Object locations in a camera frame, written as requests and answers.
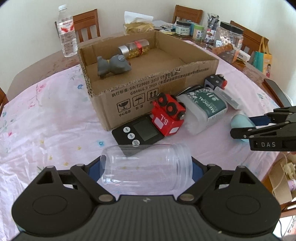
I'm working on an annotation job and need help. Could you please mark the clear plastic case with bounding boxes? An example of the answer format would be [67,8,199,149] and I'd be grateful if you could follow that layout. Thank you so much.
[214,87,241,110]

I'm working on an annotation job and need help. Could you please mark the red toy train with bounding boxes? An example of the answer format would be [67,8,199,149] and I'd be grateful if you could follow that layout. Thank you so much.
[152,92,186,137]

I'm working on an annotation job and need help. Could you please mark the colourful paper bag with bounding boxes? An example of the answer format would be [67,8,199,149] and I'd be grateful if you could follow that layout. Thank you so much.
[252,37,273,78]

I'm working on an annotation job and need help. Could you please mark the wooden chair near right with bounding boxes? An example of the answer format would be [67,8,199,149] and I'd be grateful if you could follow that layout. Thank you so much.
[230,21,269,55]

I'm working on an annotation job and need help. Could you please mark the glass jar silver lid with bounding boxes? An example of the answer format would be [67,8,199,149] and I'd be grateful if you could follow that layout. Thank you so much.
[118,39,149,59]

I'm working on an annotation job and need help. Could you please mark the medical cotton swab box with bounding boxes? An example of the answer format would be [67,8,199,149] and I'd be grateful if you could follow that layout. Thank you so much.
[177,87,228,135]

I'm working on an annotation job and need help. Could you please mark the black toy cube red wheels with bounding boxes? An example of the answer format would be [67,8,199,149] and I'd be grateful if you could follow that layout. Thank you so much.
[204,74,227,90]

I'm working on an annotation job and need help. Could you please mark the wooden chair left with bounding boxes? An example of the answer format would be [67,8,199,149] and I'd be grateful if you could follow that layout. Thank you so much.
[0,88,9,115]

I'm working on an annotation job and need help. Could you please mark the black phone on table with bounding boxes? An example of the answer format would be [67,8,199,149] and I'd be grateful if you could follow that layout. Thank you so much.
[263,78,292,108]

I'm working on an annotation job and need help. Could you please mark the gold tissue pack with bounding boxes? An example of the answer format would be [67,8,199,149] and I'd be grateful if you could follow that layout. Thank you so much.
[123,11,154,35]

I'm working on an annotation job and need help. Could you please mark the clear plastic jar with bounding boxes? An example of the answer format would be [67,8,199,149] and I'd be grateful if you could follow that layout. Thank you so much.
[98,144,193,195]

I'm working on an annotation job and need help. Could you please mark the stack of papers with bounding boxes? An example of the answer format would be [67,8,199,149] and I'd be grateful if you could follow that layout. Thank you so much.
[152,20,176,32]

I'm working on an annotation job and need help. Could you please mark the wooden chair behind bottle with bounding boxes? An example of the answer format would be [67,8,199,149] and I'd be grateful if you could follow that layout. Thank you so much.
[55,9,100,43]

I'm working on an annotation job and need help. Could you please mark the clear plastic water bottle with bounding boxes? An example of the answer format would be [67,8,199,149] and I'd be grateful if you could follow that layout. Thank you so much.
[57,4,78,58]

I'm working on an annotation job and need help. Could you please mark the white jar dark lid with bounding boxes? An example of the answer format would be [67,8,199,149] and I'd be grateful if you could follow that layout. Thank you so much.
[175,20,191,37]

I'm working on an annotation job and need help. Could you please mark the pink floral tablecloth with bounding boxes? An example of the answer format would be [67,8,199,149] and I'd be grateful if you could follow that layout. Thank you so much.
[1,66,279,240]

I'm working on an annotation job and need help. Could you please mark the black digital timer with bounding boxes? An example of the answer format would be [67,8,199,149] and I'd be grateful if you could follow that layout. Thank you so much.
[111,115,164,146]

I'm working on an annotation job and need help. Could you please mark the brown cardboard box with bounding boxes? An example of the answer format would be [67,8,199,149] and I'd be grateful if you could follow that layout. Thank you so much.
[78,31,219,131]

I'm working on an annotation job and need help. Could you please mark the teal small box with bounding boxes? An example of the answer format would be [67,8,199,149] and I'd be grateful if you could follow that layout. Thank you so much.
[190,22,196,36]

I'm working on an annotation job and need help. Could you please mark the small jar green lid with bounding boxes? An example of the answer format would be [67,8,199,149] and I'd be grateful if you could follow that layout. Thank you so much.
[192,24,204,40]

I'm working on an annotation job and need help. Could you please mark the grey toy figure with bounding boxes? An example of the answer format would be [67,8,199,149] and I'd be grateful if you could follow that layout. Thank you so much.
[97,54,132,78]

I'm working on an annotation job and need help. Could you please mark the clear pen holder cup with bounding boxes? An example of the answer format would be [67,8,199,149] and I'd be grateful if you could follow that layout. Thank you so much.
[204,13,219,45]

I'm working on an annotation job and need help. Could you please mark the large jar black lid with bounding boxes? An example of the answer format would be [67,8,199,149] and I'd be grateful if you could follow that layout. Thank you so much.
[212,22,243,64]

